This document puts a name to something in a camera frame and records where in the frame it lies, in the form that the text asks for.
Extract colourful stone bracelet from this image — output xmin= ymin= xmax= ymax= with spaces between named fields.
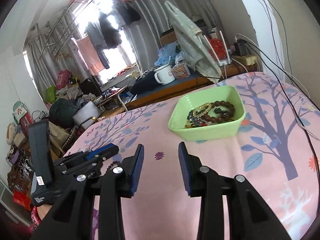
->
xmin=184 ymin=109 xmax=208 ymax=129

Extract yellow crystal bead bracelet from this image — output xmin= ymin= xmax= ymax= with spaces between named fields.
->
xmin=192 ymin=102 xmax=213 ymax=118

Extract white storage bin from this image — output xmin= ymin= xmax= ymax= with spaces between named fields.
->
xmin=73 ymin=101 xmax=102 ymax=129

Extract small folding table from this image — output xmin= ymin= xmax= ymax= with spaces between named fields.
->
xmin=95 ymin=86 xmax=129 ymax=112

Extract dark green bag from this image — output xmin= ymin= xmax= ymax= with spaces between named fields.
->
xmin=49 ymin=99 xmax=78 ymax=124

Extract pink deer print bedsheet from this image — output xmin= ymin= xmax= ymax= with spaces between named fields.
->
xmin=67 ymin=72 xmax=319 ymax=239

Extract green plastic bag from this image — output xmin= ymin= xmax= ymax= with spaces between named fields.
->
xmin=44 ymin=86 xmax=56 ymax=103

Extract wooden desk blue top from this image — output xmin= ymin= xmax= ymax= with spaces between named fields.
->
xmin=125 ymin=62 xmax=261 ymax=111

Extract dark navy folded clothes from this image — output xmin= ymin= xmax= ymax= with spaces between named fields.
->
xmin=130 ymin=71 xmax=160 ymax=95

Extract pink plastic bag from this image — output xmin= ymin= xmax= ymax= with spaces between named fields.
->
xmin=55 ymin=70 xmax=72 ymax=90

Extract pink hanging garment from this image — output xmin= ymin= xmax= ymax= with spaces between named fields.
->
xmin=72 ymin=36 xmax=105 ymax=76

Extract white enamel mug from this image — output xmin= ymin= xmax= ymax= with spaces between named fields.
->
xmin=154 ymin=64 xmax=175 ymax=85

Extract green plastic basket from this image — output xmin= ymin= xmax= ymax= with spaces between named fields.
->
xmin=168 ymin=86 xmax=246 ymax=141

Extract bagged round crackers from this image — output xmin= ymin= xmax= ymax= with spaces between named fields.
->
xmin=171 ymin=51 xmax=190 ymax=79

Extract dark hanging jacket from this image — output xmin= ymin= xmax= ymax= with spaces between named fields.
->
xmin=99 ymin=12 xmax=122 ymax=49

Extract light blue clothes pile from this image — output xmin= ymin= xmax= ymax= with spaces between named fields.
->
xmin=154 ymin=41 xmax=181 ymax=67

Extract cardboard box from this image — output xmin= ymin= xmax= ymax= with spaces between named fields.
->
xmin=159 ymin=31 xmax=177 ymax=46

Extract grey dotted cloth cover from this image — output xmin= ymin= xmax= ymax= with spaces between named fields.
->
xmin=164 ymin=1 xmax=222 ymax=83

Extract white wifi router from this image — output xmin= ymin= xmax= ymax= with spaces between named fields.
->
xmin=203 ymin=29 xmax=233 ymax=67

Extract black power adapter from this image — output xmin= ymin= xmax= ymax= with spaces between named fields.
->
xmin=234 ymin=41 xmax=247 ymax=56

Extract grey window curtain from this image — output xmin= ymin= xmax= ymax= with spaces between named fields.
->
xmin=125 ymin=0 xmax=222 ymax=70

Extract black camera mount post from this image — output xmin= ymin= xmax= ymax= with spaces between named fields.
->
xmin=28 ymin=120 xmax=63 ymax=207

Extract white charging cable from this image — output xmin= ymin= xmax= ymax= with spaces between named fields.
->
xmin=222 ymin=33 xmax=261 ymax=80

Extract black cable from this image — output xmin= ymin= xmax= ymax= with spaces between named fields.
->
xmin=235 ymin=0 xmax=320 ymax=181

